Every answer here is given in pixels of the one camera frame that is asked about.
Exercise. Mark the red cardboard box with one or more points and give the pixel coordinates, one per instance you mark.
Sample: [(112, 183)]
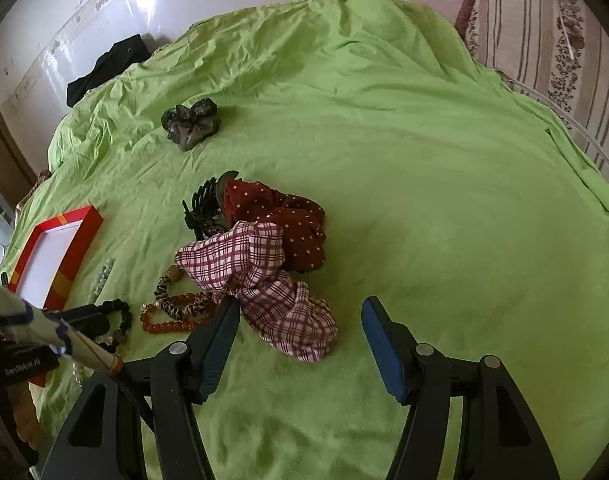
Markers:
[(74, 250)]

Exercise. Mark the black white patterned scrunchie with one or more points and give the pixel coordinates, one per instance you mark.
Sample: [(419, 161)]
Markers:
[(204, 205)]

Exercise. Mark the dark green scrunchie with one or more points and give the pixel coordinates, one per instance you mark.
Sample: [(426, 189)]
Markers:
[(192, 122)]

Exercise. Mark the red polka dot scrunchie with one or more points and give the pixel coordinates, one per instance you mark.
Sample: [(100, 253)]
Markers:
[(284, 225)]

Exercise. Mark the person's left hand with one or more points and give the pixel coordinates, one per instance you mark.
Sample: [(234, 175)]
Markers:
[(24, 422)]

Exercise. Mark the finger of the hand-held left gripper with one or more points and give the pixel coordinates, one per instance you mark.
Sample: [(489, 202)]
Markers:
[(84, 319)]

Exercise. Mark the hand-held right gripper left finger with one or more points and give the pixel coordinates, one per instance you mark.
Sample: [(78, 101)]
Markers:
[(217, 345)]

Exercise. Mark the wooden door frame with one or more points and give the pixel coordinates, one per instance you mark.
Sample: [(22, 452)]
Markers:
[(4, 150)]

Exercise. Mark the striped floral sofa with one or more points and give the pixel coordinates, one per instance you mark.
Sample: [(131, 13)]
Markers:
[(524, 25)]

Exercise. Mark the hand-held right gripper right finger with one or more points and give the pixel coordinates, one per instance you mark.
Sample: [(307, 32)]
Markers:
[(382, 350)]

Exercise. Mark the green bedsheet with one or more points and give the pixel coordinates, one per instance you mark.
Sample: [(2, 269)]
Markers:
[(409, 185)]

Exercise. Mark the brown patterned blanket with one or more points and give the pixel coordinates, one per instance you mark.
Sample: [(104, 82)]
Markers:
[(32, 192)]

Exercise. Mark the black cloth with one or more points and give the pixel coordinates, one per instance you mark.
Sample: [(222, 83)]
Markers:
[(109, 70)]

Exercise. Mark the pink plaid scrunchie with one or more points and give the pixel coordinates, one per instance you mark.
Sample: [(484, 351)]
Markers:
[(284, 305)]

